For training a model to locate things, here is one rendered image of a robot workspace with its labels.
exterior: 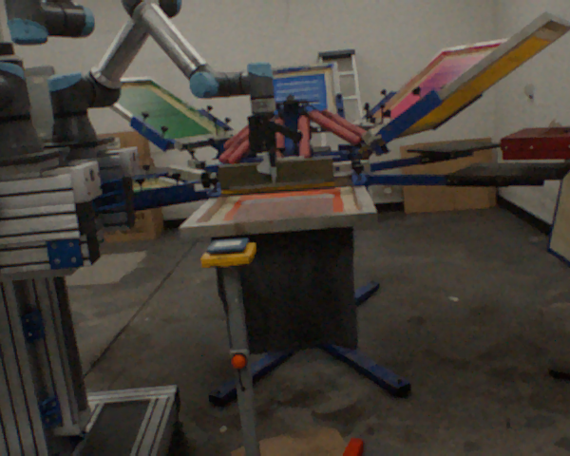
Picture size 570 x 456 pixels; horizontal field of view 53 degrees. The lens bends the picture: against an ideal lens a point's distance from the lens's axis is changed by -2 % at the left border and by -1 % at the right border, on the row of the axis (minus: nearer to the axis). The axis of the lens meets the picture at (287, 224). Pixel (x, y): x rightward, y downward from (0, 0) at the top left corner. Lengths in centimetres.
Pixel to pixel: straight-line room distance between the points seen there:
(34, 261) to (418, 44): 534
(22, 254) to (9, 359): 42
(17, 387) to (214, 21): 509
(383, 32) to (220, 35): 171
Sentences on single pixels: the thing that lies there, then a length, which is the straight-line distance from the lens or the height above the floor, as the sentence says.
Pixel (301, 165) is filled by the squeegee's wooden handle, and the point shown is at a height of 113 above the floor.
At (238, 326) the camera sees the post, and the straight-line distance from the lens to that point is 162.
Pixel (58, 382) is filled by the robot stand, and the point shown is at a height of 52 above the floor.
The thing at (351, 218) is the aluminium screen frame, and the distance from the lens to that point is 171.
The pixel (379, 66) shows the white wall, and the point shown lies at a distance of 644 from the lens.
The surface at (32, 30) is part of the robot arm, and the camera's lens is 138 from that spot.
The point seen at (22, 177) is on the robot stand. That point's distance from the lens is 162.
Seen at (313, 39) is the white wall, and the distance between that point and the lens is 643.
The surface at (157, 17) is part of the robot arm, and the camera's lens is 185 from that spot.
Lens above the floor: 134
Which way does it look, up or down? 12 degrees down
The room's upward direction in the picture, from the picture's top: 5 degrees counter-clockwise
